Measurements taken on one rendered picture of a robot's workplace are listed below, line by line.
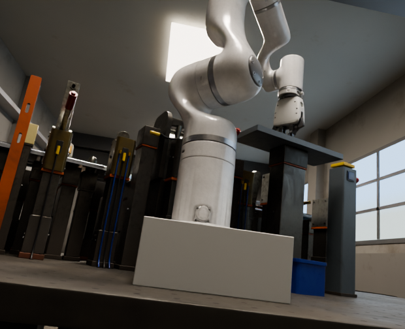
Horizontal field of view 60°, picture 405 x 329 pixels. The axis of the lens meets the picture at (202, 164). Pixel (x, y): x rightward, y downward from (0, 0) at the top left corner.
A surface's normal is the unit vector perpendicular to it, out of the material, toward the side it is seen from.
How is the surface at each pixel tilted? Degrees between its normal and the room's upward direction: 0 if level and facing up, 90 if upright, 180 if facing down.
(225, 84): 135
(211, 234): 90
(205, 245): 90
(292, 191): 90
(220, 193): 86
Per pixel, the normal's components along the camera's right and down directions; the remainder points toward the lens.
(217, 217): 0.60, -0.22
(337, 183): -0.87, -0.23
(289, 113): -0.63, -0.23
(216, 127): 0.18, -0.39
